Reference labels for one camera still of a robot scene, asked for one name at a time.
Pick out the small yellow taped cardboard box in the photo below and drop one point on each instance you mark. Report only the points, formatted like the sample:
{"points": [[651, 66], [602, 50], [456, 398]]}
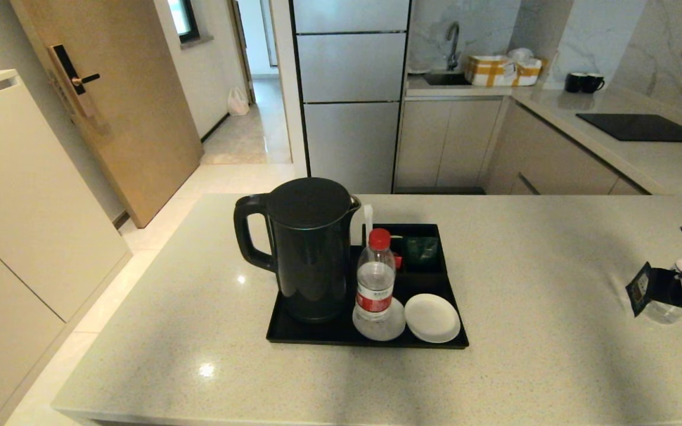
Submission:
{"points": [[529, 74]]}

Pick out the black serving tray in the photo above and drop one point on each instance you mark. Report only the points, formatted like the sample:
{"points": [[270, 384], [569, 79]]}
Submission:
{"points": [[317, 332]]}

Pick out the white tall cabinet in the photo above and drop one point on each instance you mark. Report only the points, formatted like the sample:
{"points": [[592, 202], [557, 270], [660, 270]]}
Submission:
{"points": [[21, 225]]}

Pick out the round white coaster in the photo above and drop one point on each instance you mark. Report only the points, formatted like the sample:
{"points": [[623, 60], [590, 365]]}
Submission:
{"points": [[432, 318], [382, 330]]}

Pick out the beige kitchen base cabinets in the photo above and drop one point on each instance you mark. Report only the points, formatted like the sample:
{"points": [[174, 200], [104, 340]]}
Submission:
{"points": [[447, 142]]}

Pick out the red cap water bottle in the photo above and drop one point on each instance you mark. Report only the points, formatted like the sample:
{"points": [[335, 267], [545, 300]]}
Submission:
{"points": [[663, 312], [375, 284]]}

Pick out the black gold door lock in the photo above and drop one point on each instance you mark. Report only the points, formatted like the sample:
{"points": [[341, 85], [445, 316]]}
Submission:
{"points": [[68, 74]]}

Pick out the light wooden door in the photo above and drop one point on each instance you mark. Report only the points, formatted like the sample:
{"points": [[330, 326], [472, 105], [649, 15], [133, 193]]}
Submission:
{"points": [[134, 118]]}

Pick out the silver refrigerator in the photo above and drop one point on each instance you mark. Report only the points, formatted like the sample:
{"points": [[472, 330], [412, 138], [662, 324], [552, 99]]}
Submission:
{"points": [[350, 118]]}

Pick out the black mug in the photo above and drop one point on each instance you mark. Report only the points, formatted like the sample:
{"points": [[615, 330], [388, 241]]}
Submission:
{"points": [[591, 84], [573, 84]]}

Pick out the chrome kitchen faucet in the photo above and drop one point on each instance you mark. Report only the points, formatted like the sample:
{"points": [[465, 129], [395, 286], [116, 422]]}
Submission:
{"points": [[453, 41]]}

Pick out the dark kitchen sink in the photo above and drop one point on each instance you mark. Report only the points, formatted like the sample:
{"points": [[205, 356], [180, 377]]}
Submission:
{"points": [[444, 79]]}

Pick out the black electric kettle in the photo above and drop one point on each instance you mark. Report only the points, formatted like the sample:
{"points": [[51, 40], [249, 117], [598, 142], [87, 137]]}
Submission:
{"points": [[311, 260]]}

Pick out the dark framed window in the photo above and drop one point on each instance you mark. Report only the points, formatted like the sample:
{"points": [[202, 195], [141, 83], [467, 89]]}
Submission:
{"points": [[184, 21]]}

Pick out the large yellow taped cardboard box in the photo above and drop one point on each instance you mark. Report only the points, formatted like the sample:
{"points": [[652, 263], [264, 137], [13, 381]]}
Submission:
{"points": [[489, 72]]}

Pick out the upright white plastic piece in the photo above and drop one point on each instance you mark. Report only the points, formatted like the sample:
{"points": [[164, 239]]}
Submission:
{"points": [[368, 223]]}

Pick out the black induction cooktop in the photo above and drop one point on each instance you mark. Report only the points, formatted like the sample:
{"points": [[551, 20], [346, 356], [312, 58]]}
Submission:
{"points": [[643, 129]]}

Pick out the white plastic bag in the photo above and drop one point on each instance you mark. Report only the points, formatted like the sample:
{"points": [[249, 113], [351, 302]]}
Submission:
{"points": [[237, 103]]}

